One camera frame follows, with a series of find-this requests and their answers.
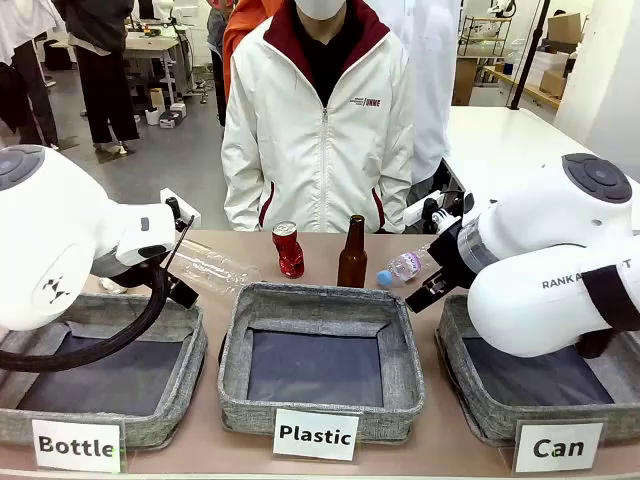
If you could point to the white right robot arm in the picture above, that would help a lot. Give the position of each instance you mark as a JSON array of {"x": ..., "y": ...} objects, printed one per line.
[{"x": 540, "y": 225}]

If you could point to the person's right forearm white sleeve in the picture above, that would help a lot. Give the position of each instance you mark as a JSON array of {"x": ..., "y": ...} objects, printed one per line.
[{"x": 240, "y": 190}]

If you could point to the large white table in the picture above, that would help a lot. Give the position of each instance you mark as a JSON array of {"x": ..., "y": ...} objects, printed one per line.
[{"x": 505, "y": 140}]

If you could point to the person's left forearm white sleeve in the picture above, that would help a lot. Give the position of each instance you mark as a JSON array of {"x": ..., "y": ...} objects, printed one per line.
[{"x": 397, "y": 195}]

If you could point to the bystander white shirt black trousers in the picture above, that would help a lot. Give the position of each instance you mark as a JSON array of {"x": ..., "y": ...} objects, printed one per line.
[{"x": 25, "y": 75}]

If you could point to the large clear plastic bottle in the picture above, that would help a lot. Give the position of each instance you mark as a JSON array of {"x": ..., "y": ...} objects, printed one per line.
[{"x": 215, "y": 267}]

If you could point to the brown glass bottle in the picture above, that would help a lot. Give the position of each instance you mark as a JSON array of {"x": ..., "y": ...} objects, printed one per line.
[{"x": 352, "y": 260}]

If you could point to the grey fabric basket for plastic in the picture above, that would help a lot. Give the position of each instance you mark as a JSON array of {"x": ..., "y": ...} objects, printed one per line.
[{"x": 320, "y": 305}]

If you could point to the bystander in white coat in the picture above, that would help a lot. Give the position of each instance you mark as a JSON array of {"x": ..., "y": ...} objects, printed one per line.
[{"x": 430, "y": 75}]

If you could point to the small boxes on floor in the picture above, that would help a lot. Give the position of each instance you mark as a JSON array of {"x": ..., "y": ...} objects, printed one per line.
[{"x": 167, "y": 112}]

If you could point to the black tripod pole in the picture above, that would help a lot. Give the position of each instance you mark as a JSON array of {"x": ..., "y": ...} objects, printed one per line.
[{"x": 525, "y": 55}]

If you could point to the white Bottle label card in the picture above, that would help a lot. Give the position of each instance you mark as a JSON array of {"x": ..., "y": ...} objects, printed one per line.
[{"x": 77, "y": 445}]

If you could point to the white Can label card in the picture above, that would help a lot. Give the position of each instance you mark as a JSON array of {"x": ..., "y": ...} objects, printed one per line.
[{"x": 558, "y": 447}]

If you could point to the white Plastic label card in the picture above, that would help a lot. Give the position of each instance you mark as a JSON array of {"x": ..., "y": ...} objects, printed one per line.
[{"x": 316, "y": 435}]

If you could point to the white crumpled scrap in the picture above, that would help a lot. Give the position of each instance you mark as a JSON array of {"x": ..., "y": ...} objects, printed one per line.
[{"x": 112, "y": 285}]

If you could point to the wooden side bench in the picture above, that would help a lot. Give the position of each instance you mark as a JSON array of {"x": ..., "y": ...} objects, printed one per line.
[{"x": 525, "y": 87}]

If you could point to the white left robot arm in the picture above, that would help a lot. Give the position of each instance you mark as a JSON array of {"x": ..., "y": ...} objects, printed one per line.
[{"x": 50, "y": 225}]

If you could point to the white background workbench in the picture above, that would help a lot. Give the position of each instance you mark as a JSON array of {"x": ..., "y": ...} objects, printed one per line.
[{"x": 155, "y": 47}]

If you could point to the person in white jacket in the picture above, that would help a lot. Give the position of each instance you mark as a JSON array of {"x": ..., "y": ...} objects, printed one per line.
[{"x": 320, "y": 150}]

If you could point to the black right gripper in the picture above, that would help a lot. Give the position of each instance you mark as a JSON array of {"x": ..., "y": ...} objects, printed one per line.
[{"x": 452, "y": 255}]

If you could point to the grey fabric basket for cans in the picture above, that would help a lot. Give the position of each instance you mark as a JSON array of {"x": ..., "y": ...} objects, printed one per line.
[{"x": 475, "y": 400}]

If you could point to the white face mask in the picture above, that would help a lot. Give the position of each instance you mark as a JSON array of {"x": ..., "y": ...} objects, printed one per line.
[{"x": 319, "y": 7}]

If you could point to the crushed red soda can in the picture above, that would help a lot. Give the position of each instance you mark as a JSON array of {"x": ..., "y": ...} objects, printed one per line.
[{"x": 289, "y": 255}]

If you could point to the brown cardboard box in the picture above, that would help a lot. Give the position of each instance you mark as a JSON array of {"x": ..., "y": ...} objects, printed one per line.
[{"x": 565, "y": 27}]

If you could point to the small plastic bottle purple label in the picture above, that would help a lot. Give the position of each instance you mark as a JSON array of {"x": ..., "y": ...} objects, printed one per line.
[{"x": 405, "y": 265}]

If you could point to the bystander in black clothes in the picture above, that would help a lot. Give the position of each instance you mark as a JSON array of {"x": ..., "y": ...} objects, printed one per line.
[{"x": 100, "y": 65}]

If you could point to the bystander in orange jacket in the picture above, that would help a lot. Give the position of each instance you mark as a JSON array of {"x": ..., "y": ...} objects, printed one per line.
[{"x": 240, "y": 30}]

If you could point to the grey fabric basket for bottles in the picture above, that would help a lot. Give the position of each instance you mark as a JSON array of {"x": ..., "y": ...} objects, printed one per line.
[{"x": 192, "y": 345}]

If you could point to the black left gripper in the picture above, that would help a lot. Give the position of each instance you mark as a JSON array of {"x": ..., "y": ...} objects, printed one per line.
[{"x": 182, "y": 295}]

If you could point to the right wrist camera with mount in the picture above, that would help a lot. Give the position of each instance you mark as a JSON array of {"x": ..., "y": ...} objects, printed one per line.
[{"x": 430, "y": 212}]

